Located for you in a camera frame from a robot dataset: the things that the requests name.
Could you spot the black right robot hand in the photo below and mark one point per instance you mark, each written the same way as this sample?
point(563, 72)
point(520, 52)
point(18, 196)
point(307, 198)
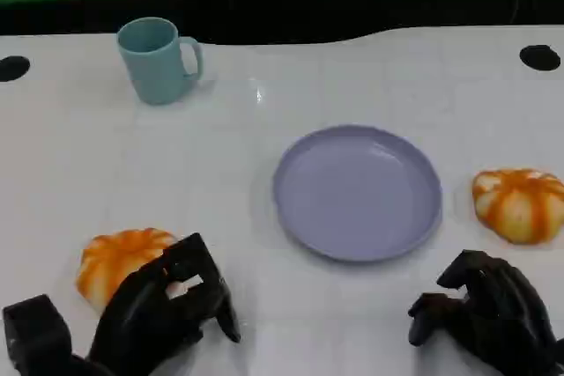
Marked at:
point(506, 314)

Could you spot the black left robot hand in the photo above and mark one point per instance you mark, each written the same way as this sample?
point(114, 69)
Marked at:
point(145, 305)

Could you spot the orange and white bread roll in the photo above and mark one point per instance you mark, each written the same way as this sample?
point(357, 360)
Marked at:
point(520, 208)
point(110, 261)

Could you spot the lilac plate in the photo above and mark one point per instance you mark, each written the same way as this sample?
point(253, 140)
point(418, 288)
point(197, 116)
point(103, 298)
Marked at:
point(357, 195)

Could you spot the pale green mug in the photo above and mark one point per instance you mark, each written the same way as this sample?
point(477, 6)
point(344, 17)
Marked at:
point(154, 72)

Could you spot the black table grommet hole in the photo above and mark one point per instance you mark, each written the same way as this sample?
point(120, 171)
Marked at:
point(540, 57)
point(13, 68)

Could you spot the black cloth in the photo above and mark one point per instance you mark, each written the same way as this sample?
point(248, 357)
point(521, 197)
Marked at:
point(308, 10)

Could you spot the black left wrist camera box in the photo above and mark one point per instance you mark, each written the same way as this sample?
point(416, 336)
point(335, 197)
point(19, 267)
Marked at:
point(35, 332)

